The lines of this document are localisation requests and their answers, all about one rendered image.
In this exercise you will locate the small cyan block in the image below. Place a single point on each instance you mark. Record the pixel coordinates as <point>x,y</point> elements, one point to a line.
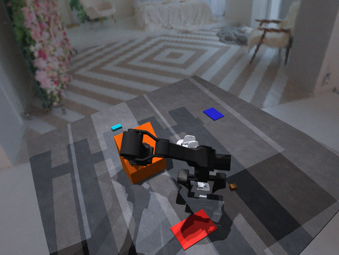
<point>116,127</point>

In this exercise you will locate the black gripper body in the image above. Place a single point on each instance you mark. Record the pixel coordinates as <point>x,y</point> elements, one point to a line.
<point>201,176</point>

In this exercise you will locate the blue flat plate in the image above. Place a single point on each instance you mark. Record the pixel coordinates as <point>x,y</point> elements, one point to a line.
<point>213,113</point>

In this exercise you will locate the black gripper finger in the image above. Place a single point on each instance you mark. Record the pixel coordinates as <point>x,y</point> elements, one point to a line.
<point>188,185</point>
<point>214,189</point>

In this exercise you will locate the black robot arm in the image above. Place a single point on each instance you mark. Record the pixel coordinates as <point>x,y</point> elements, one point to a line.
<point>202,157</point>

